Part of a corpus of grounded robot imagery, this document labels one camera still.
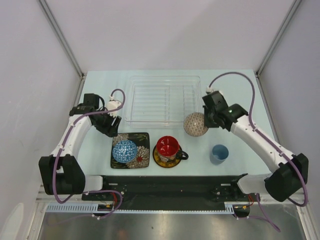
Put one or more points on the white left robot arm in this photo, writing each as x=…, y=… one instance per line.
x=60, y=171

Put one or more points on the light blue cup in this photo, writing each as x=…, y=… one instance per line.
x=219, y=154

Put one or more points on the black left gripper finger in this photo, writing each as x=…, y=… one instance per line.
x=116, y=122
x=111, y=130

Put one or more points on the aluminium frame rail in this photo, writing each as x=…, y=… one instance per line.
x=60, y=197

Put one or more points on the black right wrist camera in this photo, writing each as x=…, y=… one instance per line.
x=215, y=102

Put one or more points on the black gold saucer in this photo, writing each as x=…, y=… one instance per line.
x=170, y=163

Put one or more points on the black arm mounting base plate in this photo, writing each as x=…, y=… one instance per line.
x=172, y=181

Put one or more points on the brown patterned small bowl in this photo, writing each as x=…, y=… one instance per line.
x=194, y=124

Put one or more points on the red black mug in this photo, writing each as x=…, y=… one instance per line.
x=168, y=150

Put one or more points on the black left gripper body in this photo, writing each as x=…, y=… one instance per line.
x=104, y=119

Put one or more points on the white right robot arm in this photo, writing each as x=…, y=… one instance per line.
x=288, y=172

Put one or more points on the blue patterned bowl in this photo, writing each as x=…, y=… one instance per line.
x=124, y=151

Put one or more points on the clear wire dish rack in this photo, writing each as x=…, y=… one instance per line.
x=161, y=101

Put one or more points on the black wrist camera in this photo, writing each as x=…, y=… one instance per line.
x=215, y=102
x=93, y=100

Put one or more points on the white slotted cable duct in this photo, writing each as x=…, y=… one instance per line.
x=96, y=208

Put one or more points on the black floral square plate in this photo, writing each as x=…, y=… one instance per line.
x=142, y=159

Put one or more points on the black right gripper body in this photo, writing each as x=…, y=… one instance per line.
x=208, y=112

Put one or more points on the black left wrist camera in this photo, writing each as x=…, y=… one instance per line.
x=93, y=100

